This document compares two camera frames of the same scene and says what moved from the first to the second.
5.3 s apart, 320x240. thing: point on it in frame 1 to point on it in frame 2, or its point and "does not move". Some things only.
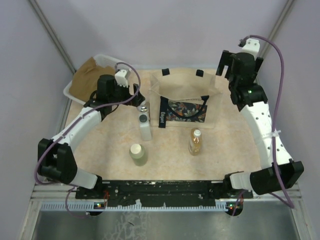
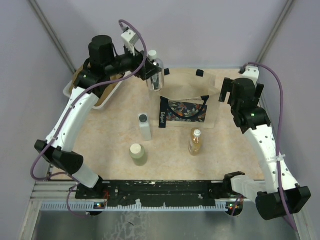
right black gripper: (226, 59) to (227, 87)
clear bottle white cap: (145, 107) to (156, 83)
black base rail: (172, 192) does not move
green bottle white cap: (138, 154) does not move
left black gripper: (138, 100) to (150, 69)
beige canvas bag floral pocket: (184, 100) does not move
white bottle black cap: (146, 131) does not move
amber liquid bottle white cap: (195, 142) does not move
